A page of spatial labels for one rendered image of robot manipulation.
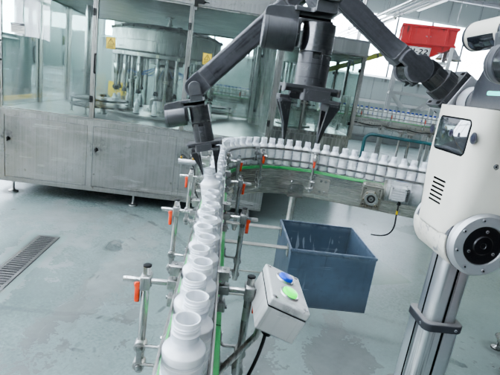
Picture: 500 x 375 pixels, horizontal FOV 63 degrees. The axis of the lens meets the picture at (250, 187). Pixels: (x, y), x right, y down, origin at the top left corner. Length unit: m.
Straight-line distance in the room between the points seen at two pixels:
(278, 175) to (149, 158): 2.09
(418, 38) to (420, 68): 6.47
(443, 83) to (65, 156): 3.94
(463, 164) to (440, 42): 6.74
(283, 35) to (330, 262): 0.94
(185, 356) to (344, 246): 1.31
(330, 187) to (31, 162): 3.24
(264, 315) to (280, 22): 0.50
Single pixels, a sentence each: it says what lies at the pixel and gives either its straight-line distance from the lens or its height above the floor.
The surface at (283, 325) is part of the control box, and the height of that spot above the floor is 1.07.
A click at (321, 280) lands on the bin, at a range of 1.50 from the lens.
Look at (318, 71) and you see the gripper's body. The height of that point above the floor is 1.51.
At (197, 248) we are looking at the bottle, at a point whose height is 1.16.
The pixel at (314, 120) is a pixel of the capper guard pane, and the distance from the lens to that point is 6.31.
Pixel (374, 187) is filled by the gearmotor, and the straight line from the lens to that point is 2.52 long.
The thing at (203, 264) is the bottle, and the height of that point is 1.15.
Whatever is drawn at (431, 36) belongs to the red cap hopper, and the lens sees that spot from 7.75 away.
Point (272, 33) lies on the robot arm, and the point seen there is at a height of 1.56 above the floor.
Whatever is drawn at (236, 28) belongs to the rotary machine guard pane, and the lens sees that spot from 4.29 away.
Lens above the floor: 1.48
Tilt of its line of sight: 14 degrees down
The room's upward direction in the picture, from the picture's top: 8 degrees clockwise
